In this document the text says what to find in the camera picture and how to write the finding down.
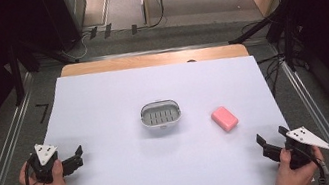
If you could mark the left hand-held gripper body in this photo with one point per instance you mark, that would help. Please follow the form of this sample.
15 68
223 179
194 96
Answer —
43 153

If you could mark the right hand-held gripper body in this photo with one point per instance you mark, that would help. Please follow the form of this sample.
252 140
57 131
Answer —
305 138

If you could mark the pink soap bar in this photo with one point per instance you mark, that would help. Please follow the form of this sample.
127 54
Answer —
224 118

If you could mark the white grey soap dish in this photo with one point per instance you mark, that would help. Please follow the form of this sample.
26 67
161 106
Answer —
160 116

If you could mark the person's right hand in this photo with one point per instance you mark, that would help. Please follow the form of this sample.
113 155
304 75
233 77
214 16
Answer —
294 180

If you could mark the white paper sheet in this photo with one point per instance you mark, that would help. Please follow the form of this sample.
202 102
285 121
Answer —
114 107

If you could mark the black metal stand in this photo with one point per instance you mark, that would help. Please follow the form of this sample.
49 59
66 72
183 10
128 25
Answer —
16 76

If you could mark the black tripod stand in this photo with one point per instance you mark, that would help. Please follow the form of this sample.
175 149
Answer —
283 25

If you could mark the wooden table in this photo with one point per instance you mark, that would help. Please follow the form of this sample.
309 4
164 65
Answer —
147 60

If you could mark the dark cabinet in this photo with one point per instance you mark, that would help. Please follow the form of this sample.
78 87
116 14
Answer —
66 14

